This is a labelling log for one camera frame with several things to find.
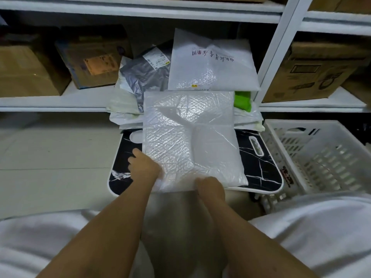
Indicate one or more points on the person's left hand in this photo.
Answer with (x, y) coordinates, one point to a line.
(145, 169)

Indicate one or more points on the person's right hand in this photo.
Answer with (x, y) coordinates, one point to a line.
(211, 189)

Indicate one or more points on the large white bubble mailer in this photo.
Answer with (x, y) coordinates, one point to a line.
(188, 136)

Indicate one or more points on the pile of white mailers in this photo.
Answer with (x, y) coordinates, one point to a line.
(124, 107)

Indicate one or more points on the grey poly mailer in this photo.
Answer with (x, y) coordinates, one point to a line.
(145, 81)

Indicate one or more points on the green poly mailer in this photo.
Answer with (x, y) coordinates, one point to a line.
(242, 101)

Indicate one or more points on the white metal shelf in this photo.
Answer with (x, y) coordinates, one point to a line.
(58, 101)

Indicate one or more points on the white plastic basket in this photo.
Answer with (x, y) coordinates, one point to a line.
(318, 159)

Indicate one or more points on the white mailer with red text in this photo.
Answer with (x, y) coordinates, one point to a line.
(214, 69)

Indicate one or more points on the person's left forearm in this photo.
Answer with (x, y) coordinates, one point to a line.
(104, 234)

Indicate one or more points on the person's right forearm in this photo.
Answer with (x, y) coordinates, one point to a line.
(252, 246)

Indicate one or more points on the person's white shorts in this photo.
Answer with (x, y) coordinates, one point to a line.
(318, 228)

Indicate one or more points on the black marble lap table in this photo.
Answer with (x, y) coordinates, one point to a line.
(261, 170)

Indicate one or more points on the cardboard box with orange label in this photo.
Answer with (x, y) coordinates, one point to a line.
(92, 57)

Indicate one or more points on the cardboard box with black print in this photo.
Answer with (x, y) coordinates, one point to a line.
(310, 75)

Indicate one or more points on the plain brown cardboard box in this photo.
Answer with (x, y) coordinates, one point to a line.
(26, 72)

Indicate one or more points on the dark cardboard box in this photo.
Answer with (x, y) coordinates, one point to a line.
(359, 89)

